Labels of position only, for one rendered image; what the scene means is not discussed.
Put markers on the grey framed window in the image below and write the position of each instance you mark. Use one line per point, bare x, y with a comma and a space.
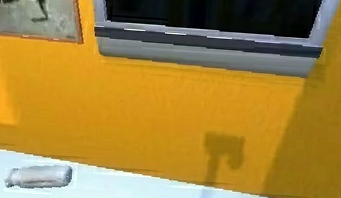
208, 53

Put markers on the grey lying bottle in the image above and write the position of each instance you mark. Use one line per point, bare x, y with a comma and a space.
39, 176

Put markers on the black and white framed picture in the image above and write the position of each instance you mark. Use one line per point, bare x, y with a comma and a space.
30, 13

